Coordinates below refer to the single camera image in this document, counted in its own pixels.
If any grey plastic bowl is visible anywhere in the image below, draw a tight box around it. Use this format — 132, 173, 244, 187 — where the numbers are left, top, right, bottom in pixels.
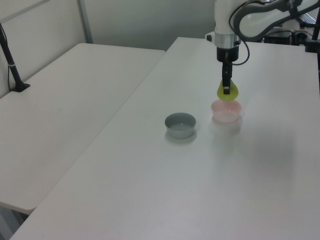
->
164, 112, 197, 140

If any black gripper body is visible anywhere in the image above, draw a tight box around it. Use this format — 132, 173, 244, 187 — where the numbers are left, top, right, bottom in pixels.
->
215, 45, 239, 63

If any black clamped pole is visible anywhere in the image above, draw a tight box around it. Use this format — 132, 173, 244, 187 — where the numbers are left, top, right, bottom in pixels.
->
303, 14, 320, 54

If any grey robot arm cable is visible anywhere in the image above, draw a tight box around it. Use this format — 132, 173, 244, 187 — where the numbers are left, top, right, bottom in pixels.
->
228, 0, 251, 66

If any thin black stand cable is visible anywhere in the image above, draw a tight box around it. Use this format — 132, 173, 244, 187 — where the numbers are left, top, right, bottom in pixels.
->
0, 22, 14, 91

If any black computer keyboard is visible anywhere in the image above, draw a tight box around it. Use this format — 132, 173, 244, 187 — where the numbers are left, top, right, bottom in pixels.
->
299, 12, 317, 25

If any black flat electronics box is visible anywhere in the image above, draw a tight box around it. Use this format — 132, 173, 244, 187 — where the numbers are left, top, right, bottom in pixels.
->
263, 29, 294, 45

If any small black camera device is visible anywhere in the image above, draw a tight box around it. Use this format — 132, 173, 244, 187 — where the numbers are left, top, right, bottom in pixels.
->
292, 23, 309, 46

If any green pear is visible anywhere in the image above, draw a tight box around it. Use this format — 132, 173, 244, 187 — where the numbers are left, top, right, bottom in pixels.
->
215, 79, 240, 102

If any pink plastic bowl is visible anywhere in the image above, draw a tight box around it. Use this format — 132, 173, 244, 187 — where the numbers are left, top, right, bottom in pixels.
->
210, 99, 243, 123

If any black camera stand with base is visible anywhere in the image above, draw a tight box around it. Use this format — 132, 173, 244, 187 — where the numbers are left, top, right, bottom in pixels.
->
0, 21, 31, 93

